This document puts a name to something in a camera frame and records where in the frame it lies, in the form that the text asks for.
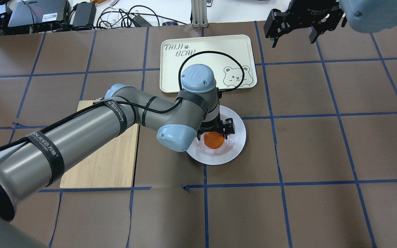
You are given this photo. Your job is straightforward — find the tangled black cables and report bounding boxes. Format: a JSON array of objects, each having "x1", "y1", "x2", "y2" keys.
[{"x1": 96, "y1": 5, "x2": 188, "y2": 29}]

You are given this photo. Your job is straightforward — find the aluminium profile post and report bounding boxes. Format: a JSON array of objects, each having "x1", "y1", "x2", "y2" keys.
[{"x1": 191, "y1": 0, "x2": 208, "y2": 28}]

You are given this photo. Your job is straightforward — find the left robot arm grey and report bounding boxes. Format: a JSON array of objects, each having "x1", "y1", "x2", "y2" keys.
[{"x1": 0, "y1": 64, "x2": 235, "y2": 248}]

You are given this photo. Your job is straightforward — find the bamboo cutting board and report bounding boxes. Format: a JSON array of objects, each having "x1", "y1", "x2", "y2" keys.
[{"x1": 59, "y1": 101, "x2": 139, "y2": 189}]

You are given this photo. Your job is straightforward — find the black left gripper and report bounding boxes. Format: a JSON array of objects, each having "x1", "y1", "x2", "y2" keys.
[{"x1": 196, "y1": 111, "x2": 236, "y2": 141}]

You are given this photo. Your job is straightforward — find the black power brick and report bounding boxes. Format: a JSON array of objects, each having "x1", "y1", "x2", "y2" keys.
[{"x1": 131, "y1": 15, "x2": 152, "y2": 27}]

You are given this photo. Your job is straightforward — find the black power adapter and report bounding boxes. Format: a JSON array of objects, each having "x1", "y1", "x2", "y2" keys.
[{"x1": 71, "y1": 2, "x2": 96, "y2": 30}]

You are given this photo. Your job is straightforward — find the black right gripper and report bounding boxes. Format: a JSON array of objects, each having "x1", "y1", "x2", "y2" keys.
[{"x1": 263, "y1": 0, "x2": 347, "y2": 48}]

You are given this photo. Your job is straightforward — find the cream bear tray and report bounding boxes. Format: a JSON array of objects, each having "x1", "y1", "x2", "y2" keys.
[{"x1": 160, "y1": 34, "x2": 258, "y2": 94}]

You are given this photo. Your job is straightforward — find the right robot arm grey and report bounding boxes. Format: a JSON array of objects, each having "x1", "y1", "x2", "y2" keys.
[{"x1": 263, "y1": 0, "x2": 397, "y2": 48}]

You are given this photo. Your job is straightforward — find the white round plate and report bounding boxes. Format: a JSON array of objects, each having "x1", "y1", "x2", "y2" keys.
[{"x1": 186, "y1": 105, "x2": 247, "y2": 165}]

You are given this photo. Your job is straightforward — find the orange fruit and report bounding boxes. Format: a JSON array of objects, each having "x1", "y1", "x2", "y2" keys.
[{"x1": 204, "y1": 132, "x2": 225, "y2": 149}]

